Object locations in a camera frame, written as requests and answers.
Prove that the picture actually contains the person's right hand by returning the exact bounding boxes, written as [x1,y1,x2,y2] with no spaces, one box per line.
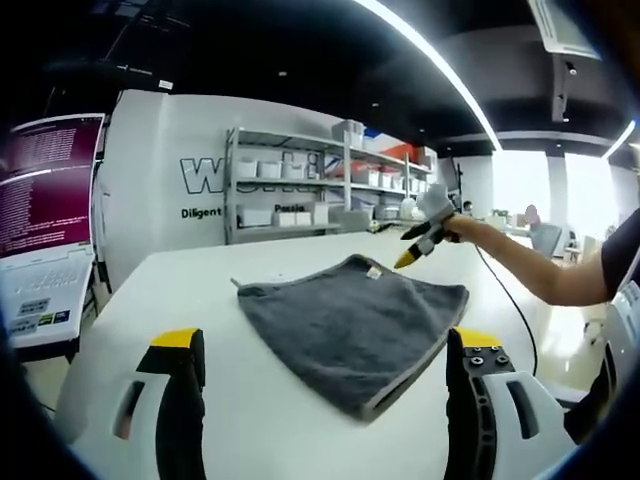
[444,214,480,244]

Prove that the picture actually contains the grey storage bin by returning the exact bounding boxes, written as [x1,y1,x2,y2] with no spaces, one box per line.
[341,209,375,233]

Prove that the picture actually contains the grey office chair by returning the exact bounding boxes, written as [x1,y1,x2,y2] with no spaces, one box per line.
[529,221,564,259]

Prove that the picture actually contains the ceiling light strip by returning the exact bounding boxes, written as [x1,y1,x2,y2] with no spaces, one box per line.
[353,0,503,152]

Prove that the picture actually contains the white chest-worn device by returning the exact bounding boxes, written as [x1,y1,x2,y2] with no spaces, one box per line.
[601,281,640,402]

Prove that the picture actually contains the rows of white storage boxes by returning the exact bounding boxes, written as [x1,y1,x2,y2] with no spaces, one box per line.
[236,119,434,229]

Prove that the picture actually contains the grey metal shelf rack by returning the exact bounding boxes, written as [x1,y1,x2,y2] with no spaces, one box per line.
[224,125,437,247]

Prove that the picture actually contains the person's dark shirt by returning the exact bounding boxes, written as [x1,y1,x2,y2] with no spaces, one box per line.
[564,206,640,446]

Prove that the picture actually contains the white laptop with purple screen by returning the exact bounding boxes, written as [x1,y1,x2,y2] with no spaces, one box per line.
[0,113,108,349]

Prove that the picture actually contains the ceiling air conditioner unit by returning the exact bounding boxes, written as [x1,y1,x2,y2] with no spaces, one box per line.
[526,0,604,63]

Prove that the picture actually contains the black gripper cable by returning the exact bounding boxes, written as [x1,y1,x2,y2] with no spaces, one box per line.
[473,243,540,377]

